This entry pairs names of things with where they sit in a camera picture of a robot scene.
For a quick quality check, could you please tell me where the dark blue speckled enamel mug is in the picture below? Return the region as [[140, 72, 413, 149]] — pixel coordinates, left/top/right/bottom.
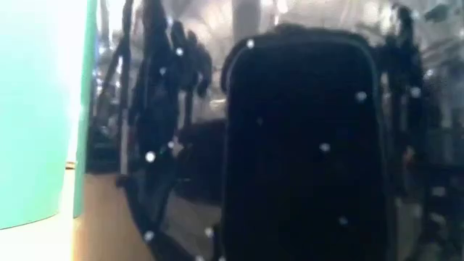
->
[[117, 0, 464, 261]]

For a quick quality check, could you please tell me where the plain green plastic cup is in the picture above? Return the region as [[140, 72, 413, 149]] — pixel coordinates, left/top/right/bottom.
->
[[0, 0, 99, 231]]

